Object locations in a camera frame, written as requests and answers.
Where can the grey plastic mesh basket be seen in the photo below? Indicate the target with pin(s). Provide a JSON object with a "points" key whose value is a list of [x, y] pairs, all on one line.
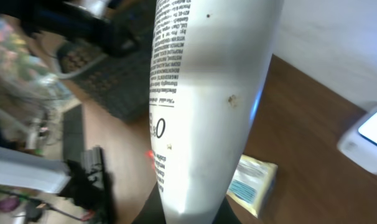
{"points": [[118, 84]]}

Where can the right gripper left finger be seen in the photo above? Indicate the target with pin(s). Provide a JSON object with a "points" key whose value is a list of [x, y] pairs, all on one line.
{"points": [[152, 211]]}

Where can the white lotion tube gold cap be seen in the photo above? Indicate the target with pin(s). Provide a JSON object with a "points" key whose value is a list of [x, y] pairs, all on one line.
{"points": [[209, 64]]}

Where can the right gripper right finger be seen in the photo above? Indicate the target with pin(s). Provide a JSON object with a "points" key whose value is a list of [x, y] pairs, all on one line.
{"points": [[225, 214]]}

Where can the cream wet wipes pack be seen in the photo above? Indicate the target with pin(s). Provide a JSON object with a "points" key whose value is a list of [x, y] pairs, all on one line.
{"points": [[252, 183]]}

